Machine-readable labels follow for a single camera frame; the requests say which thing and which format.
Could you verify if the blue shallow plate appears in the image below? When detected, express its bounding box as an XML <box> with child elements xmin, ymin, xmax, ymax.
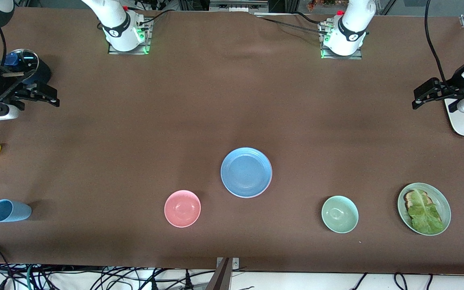
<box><xmin>220</xmin><ymin>147</ymin><xmax>273</xmax><ymax>199</ymax></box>

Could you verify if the dark blue saucepan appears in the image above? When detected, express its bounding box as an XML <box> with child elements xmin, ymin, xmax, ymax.
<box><xmin>0</xmin><ymin>56</ymin><xmax>52</xmax><ymax>87</ymax></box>

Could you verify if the glass lid blue knob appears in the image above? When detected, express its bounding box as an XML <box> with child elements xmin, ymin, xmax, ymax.
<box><xmin>0</xmin><ymin>48</ymin><xmax>39</xmax><ymax>79</ymax></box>

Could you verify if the toasted bread slice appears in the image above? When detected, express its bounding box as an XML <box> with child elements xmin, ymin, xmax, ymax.
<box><xmin>404</xmin><ymin>190</ymin><xmax>433</xmax><ymax>212</ymax></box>

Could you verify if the green shallow plate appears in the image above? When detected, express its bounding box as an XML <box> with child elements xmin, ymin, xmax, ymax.
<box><xmin>397</xmin><ymin>182</ymin><xmax>452</xmax><ymax>236</ymax></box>

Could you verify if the green lettuce leaf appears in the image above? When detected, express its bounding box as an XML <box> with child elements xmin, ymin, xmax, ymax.
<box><xmin>407</xmin><ymin>189</ymin><xmax>445</xmax><ymax>235</ymax></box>

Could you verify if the blue plastic cup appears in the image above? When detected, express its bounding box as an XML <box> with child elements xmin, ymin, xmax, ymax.
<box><xmin>0</xmin><ymin>199</ymin><xmax>32</xmax><ymax>223</ymax></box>

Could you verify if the orange background object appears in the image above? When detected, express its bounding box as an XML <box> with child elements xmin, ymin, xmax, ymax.
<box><xmin>308</xmin><ymin>0</ymin><xmax>339</xmax><ymax>10</ymax></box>

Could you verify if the green deep bowl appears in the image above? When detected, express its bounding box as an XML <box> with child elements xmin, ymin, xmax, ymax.
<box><xmin>321</xmin><ymin>195</ymin><xmax>359</xmax><ymax>234</ymax></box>

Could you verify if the brown table cloth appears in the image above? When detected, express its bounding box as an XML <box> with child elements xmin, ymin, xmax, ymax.
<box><xmin>0</xmin><ymin>7</ymin><xmax>464</xmax><ymax>274</ymax></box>

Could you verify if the pink deep bowl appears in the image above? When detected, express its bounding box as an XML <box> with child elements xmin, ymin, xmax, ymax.
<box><xmin>164</xmin><ymin>190</ymin><xmax>201</xmax><ymax>228</ymax></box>

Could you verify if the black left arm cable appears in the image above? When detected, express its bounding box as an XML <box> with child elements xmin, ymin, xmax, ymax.
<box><xmin>425</xmin><ymin>0</ymin><xmax>450</xmax><ymax>87</ymax></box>

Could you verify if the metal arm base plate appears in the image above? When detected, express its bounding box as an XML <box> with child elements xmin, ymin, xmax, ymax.
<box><xmin>108</xmin><ymin>18</ymin><xmax>152</xmax><ymax>55</ymax></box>
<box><xmin>320</xmin><ymin>22</ymin><xmax>363</xmax><ymax>60</ymax></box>

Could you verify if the black base cable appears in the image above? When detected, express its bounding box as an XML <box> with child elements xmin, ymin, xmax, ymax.
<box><xmin>256</xmin><ymin>11</ymin><xmax>331</xmax><ymax>37</ymax></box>
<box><xmin>137</xmin><ymin>8</ymin><xmax>174</xmax><ymax>31</ymax></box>

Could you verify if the aluminium frame rail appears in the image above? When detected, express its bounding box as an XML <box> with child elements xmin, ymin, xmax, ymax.
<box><xmin>209</xmin><ymin>0</ymin><xmax>269</xmax><ymax>13</ymax></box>

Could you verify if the dark camera mount bar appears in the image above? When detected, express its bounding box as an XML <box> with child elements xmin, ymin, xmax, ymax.
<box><xmin>206</xmin><ymin>258</ymin><xmax>232</xmax><ymax>290</ymax></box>

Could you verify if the metal mount bracket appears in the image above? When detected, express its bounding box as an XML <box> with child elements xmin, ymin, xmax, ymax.
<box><xmin>216</xmin><ymin>257</ymin><xmax>240</xmax><ymax>269</ymax></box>

